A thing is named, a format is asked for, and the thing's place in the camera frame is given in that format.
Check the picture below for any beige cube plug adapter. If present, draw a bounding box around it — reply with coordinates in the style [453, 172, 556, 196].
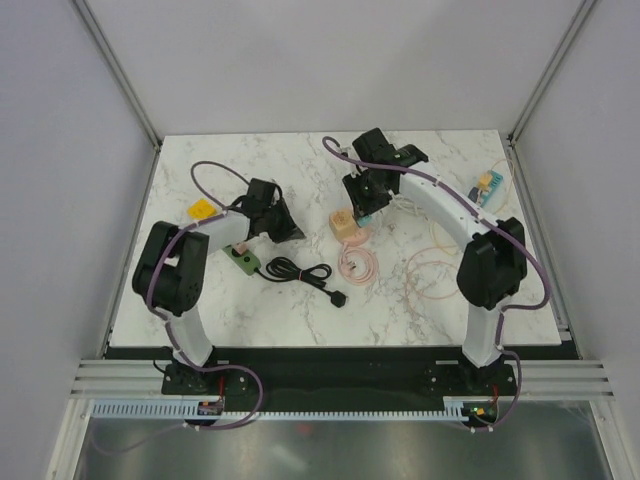
[329, 208, 358, 241]

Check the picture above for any pink round power strip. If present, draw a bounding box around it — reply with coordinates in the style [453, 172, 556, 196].
[343, 226, 372, 247]

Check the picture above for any green power strip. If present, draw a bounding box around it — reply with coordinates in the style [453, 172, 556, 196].
[223, 246, 261, 276]

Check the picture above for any yellow thin cable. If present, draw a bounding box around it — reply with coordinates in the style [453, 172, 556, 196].
[429, 158, 517, 254]

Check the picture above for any yellow cube plug adapter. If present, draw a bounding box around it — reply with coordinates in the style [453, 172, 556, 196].
[187, 198, 218, 222]

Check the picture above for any teal plug adapter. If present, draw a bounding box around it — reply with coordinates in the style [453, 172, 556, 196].
[357, 216, 372, 228]

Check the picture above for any pink small plug adapter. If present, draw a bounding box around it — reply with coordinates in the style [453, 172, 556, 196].
[233, 242, 248, 255]

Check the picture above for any grey small cube adapter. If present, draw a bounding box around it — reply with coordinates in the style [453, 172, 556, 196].
[468, 187, 481, 205]

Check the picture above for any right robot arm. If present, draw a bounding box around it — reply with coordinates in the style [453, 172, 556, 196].
[342, 128, 527, 394]

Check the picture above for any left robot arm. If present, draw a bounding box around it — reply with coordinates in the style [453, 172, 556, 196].
[132, 178, 304, 393]

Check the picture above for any small yellow plug adapter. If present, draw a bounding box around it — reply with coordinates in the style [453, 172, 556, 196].
[477, 171, 493, 190]

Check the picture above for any teal power strip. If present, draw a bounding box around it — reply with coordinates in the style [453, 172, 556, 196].
[469, 169, 504, 209]

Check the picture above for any black coiled power cord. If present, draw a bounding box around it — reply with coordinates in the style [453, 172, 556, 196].
[255, 255, 347, 308]

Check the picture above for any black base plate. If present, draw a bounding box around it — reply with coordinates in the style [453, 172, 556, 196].
[161, 347, 516, 411]

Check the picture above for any white slotted cable duct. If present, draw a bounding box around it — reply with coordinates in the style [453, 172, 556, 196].
[91, 398, 498, 422]

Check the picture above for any left aluminium frame post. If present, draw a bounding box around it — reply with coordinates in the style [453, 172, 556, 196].
[69, 0, 164, 149]

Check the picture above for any aluminium frame post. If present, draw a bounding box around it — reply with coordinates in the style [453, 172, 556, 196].
[69, 0, 164, 149]
[504, 0, 600, 149]

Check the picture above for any right aluminium frame post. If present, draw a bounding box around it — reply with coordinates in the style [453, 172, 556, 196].
[504, 0, 600, 149]

